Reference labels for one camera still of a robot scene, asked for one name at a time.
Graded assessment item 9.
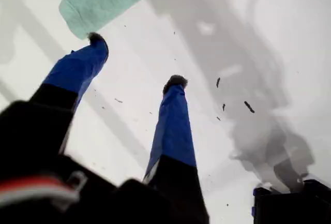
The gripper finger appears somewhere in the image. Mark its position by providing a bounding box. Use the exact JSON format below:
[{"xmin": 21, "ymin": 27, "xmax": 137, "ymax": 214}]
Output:
[
  {"xmin": 5, "ymin": 32, "xmax": 110, "ymax": 155},
  {"xmin": 143, "ymin": 74, "xmax": 210, "ymax": 224}
]

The red white servo wire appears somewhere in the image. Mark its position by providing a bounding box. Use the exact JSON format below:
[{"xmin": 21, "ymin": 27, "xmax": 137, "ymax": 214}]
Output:
[{"xmin": 0, "ymin": 170, "xmax": 88, "ymax": 211}]

